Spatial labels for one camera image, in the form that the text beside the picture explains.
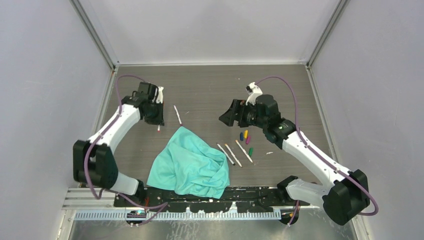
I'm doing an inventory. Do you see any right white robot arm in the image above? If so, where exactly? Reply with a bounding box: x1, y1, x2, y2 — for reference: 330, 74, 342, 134
218, 94, 371, 226

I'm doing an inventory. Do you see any orange-tipped white pen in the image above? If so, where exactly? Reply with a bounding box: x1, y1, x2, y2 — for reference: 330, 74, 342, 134
224, 143, 243, 168

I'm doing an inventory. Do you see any slotted aluminium rail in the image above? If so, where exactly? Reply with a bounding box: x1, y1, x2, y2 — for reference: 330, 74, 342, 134
74, 209, 281, 221

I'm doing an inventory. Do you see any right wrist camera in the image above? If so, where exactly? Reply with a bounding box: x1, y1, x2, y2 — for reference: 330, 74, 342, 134
245, 82, 263, 106

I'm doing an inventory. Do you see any magenta-tipped white pen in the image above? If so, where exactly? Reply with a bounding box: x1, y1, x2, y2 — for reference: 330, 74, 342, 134
173, 105, 183, 126

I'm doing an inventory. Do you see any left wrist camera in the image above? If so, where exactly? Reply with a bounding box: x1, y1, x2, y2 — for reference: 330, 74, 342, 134
155, 86, 164, 104

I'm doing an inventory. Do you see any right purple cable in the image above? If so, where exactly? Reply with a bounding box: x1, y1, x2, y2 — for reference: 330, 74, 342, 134
254, 76, 380, 227

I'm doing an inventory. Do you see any teal cloth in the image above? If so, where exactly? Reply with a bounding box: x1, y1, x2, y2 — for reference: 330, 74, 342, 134
147, 126, 230, 199

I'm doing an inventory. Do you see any yellow-tipped white pen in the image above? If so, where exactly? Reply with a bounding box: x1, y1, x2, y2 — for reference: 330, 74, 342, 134
235, 139, 254, 164

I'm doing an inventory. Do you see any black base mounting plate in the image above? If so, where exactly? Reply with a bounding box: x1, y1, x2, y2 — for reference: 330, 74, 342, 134
129, 186, 296, 213

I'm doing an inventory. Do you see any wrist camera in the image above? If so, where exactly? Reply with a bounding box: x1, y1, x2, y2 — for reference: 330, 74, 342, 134
245, 82, 263, 106
155, 86, 164, 104

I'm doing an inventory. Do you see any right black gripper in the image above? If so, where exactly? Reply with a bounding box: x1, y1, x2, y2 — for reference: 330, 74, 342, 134
219, 99, 267, 129

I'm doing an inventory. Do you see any black-tipped white pen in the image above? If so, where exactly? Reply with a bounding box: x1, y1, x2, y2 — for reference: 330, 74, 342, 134
216, 143, 236, 166

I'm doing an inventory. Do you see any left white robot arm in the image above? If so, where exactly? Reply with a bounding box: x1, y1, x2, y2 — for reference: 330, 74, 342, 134
72, 82, 165, 207

